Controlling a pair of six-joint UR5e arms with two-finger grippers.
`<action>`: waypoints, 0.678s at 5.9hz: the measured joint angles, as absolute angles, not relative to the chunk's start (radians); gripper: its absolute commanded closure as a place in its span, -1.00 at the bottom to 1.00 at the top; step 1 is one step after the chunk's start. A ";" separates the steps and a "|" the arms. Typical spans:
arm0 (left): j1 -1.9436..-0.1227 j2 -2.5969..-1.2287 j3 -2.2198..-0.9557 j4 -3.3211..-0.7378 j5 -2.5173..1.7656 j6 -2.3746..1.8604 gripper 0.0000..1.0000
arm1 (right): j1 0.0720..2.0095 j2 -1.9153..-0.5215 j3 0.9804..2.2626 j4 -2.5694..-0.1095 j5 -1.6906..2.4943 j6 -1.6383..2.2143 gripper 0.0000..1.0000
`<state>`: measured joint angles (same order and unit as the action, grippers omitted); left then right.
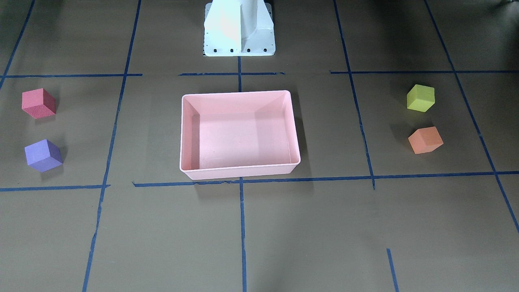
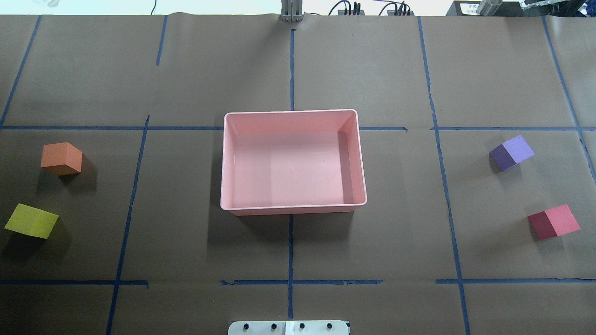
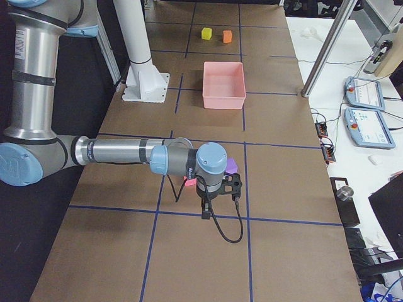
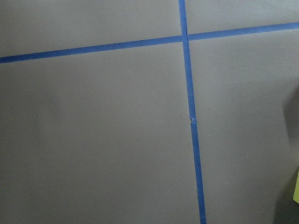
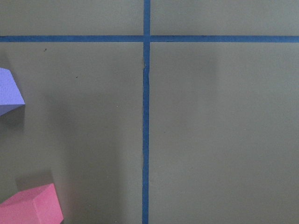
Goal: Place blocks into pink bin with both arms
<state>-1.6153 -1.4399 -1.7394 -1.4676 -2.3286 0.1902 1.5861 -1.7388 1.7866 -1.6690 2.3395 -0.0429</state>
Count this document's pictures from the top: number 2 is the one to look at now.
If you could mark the purple foam block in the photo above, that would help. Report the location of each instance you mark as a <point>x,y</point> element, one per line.
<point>511,153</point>

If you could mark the orange foam block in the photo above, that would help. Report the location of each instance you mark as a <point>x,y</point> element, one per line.
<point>61,159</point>

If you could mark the red foam block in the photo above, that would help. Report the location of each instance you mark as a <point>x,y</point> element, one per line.
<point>553,222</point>

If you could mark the yellow-green foam block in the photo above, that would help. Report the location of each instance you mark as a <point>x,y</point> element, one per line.
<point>31,221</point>

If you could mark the pink plastic bin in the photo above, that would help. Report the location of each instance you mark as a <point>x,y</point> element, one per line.
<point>299,162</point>

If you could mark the brown paper table mat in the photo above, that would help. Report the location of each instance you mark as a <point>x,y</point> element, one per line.
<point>411,175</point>

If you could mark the aluminium frame post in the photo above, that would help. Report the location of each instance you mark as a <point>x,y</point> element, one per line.
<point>291,11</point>

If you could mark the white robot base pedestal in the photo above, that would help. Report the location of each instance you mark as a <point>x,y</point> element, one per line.
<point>290,327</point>

